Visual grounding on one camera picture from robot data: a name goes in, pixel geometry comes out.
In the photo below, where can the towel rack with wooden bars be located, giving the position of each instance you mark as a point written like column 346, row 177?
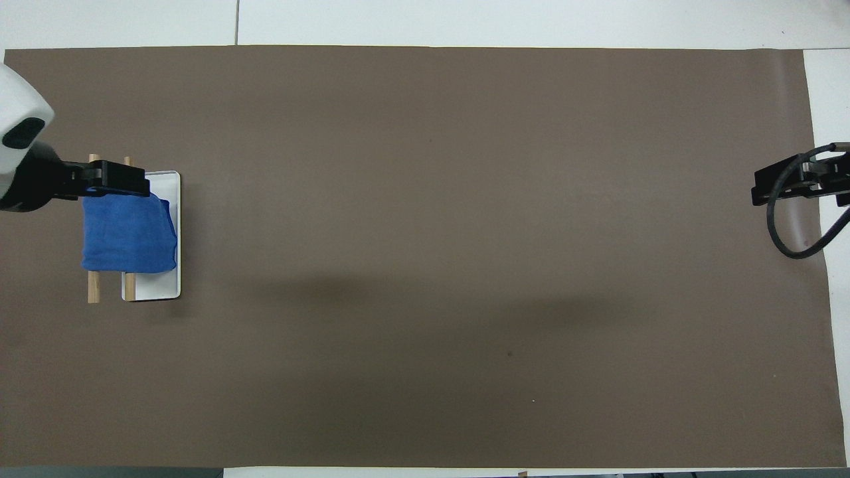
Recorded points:
column 166, row 285

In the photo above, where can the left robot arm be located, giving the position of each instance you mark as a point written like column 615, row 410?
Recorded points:
column 18, row 89

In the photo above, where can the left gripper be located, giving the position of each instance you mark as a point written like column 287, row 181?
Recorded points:
column 40, row 182

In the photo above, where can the blue towel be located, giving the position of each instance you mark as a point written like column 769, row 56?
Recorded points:
column 126, row 232

